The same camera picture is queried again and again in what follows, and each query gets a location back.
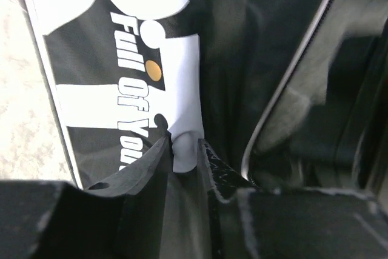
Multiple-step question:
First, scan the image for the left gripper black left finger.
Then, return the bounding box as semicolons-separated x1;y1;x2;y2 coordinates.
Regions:
1;136;172;258

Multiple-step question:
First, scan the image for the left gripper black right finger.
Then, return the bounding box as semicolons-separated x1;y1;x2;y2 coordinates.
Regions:
197;140;387;258

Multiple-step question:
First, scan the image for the black racket bag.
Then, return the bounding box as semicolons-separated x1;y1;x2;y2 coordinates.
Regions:
15;0;388;199

